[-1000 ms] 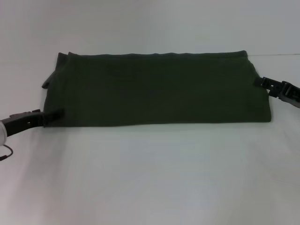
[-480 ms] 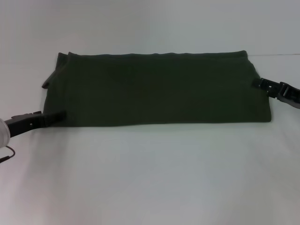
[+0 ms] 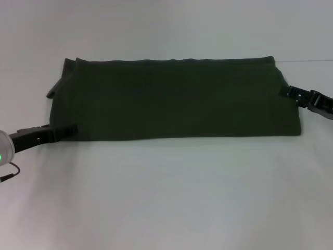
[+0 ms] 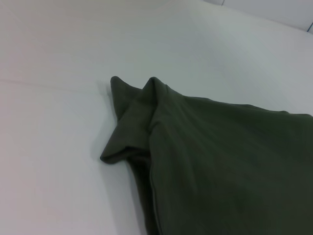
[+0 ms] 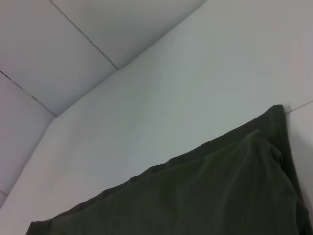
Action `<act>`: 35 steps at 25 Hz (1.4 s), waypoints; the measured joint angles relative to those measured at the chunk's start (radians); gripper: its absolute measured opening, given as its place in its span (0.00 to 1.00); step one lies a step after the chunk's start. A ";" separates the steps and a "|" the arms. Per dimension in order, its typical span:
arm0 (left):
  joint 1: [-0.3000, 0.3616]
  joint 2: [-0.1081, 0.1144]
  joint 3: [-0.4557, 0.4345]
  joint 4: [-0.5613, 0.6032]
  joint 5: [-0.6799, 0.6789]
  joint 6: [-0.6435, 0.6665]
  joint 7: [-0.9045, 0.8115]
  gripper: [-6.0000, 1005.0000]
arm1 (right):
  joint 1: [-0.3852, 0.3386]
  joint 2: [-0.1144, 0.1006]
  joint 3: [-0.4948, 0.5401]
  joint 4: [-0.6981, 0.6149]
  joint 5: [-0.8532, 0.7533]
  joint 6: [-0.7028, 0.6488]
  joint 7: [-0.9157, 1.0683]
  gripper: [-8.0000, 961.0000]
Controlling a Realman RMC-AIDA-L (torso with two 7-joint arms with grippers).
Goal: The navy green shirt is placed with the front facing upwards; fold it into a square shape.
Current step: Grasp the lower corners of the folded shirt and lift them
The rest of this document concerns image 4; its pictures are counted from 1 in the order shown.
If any dark green FREE t-shirt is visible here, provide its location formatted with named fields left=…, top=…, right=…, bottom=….
left=99, top=75, right=313, bottom=235

